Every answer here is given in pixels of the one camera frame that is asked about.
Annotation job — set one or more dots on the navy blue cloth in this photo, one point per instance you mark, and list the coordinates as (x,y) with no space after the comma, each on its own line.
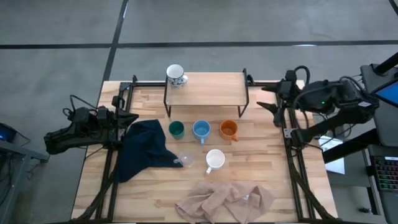
(146,155)

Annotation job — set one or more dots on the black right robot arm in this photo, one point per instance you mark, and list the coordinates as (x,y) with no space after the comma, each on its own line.
(342,93)

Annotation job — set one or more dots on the blue-lit black device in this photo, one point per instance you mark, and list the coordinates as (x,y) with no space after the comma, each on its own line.
(6,133)

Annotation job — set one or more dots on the black metal beam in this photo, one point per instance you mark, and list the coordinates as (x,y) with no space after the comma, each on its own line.
(348,147)

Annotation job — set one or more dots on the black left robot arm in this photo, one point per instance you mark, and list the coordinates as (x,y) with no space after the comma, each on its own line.
(68,138)

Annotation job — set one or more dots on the beige cloth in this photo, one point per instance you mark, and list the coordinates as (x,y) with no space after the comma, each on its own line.
(224,199)

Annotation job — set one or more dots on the clear glass mug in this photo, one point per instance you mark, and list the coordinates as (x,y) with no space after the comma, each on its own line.
(186,159)

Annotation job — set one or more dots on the black aluminium table frame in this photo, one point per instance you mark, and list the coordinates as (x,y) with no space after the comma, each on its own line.
(146,84)

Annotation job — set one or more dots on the orange mug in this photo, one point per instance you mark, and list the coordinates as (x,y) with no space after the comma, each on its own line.
(228,128)

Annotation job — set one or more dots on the small black floor object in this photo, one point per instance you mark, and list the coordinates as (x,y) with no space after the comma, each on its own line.
(363,210)

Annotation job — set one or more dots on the wooden shelf black metal frame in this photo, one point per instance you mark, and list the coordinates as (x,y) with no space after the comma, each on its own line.
(211,90)

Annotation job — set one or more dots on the black monitor pole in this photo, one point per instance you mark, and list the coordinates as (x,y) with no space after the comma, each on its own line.
(387,63)

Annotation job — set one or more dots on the grey equipment cart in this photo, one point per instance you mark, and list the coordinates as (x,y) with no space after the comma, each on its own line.
(385,127)

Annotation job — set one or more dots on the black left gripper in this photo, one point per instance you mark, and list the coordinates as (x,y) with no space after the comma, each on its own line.
(109,123)

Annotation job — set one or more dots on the white blue floral mug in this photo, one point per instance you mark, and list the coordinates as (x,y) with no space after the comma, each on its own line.
(175,73)

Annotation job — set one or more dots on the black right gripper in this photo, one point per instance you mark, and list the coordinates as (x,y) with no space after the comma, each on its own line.
(289,93)

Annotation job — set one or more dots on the blue lit screen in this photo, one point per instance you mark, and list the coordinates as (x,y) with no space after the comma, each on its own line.
(390,91)

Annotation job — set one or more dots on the white paper sheet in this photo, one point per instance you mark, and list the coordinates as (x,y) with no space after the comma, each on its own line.
(337,165)

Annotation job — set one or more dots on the grey side table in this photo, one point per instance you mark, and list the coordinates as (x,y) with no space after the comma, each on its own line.
(15,155)

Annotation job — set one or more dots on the backlit laptop keyboard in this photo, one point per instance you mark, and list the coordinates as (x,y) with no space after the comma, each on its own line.
(387,172)

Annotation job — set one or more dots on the green plastic cup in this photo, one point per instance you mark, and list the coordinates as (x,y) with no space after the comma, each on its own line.
(176,129)

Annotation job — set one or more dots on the light blue mug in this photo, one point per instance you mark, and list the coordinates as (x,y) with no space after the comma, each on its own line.
(201,129)

